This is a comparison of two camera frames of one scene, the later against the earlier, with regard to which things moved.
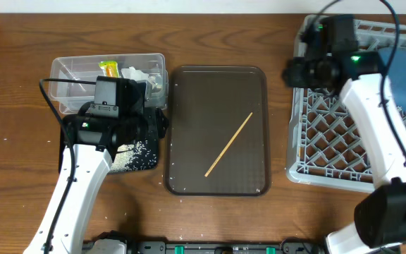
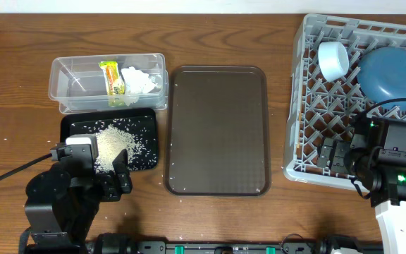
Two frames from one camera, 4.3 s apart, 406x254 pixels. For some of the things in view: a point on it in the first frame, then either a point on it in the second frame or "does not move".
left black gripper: (151, 123) -> (108, 192)
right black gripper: (296, 73) -> (337, 160)
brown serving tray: (204, 107) does not move
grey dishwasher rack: (328, 147) does not move
